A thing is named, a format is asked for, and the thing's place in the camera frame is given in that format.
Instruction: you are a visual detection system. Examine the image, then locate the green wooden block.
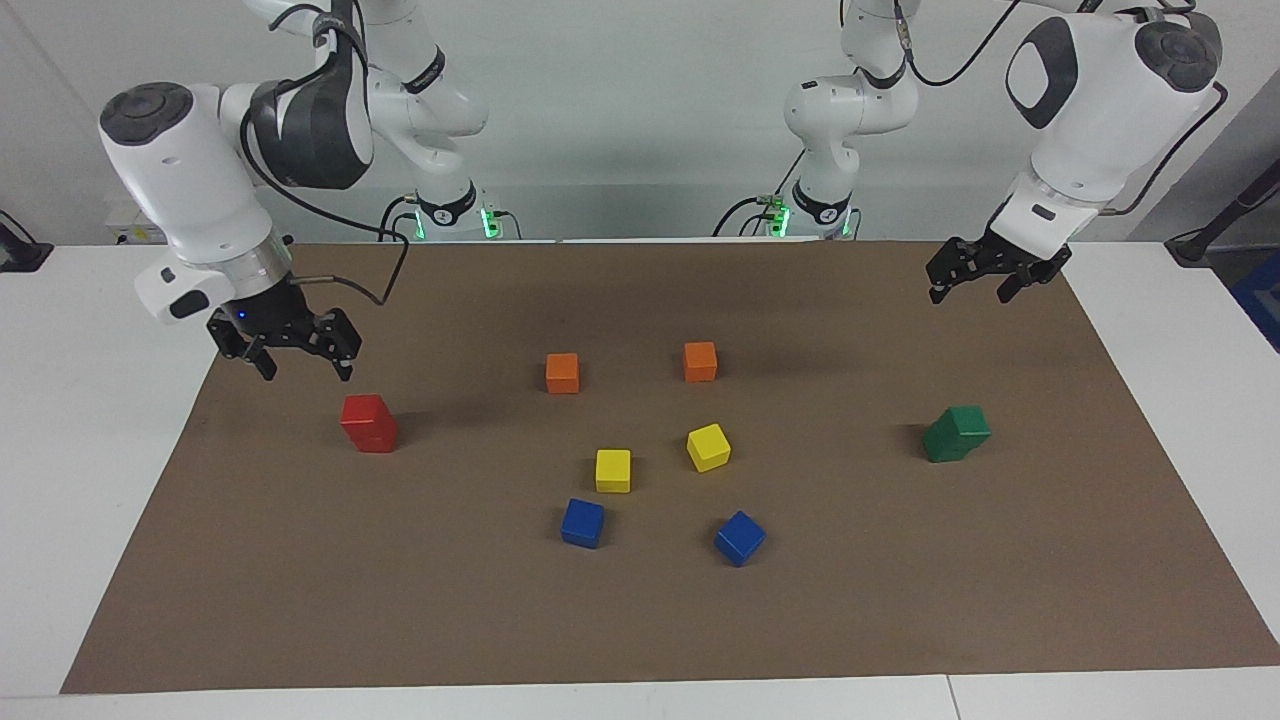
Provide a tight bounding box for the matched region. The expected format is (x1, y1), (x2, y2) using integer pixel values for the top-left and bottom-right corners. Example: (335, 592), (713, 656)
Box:
(921, 425), (973, 464)
(940, 405), (993, 447)

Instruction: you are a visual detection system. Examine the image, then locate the white box with yellow labels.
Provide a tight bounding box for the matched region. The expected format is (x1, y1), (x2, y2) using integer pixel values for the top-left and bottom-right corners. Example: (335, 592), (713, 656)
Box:
(105, 200), (171, 246)

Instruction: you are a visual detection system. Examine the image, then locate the black stand with pole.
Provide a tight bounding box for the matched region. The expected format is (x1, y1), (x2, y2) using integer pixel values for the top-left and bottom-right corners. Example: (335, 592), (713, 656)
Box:
(1165, 158), (1280, 267)

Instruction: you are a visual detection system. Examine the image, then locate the blue crate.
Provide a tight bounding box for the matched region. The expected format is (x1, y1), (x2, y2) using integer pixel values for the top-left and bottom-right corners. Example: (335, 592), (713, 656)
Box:
(1228, 248), (1280, 353)

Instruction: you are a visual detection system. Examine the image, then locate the blue wooden block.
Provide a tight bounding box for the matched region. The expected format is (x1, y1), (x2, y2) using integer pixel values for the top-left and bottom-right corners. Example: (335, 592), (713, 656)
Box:
(560, 497), (606, 550)
(714, 510), (768, 568)

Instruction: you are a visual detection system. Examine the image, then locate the brown table mat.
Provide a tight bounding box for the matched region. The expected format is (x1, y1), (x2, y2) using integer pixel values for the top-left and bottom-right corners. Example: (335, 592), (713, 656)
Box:
(60, 240), (1280, 694)

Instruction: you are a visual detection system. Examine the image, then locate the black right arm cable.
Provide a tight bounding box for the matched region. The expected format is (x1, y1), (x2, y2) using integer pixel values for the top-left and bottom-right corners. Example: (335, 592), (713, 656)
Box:
(240, 0), (411, 306)

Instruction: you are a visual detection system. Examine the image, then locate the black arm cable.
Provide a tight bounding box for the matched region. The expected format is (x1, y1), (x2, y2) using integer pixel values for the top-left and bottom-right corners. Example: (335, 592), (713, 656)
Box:
(895, 0), (1231, 216)
(240, 0), (411, 306)

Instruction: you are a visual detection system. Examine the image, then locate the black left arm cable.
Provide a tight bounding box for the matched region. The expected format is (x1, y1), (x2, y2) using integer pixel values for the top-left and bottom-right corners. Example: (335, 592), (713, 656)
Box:
(895, 0), (1231, 216)

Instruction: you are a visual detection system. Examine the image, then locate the black clamp mount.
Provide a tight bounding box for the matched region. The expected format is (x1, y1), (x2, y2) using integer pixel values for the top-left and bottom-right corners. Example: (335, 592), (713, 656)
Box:
(0, 210), (54, 273)

